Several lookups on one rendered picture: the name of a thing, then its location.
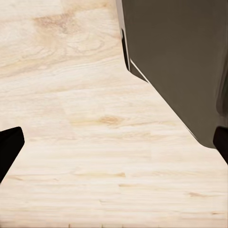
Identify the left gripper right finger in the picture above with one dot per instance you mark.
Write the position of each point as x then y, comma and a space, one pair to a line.
220, 140

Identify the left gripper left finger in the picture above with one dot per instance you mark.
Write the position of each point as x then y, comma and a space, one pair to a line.
11, 142

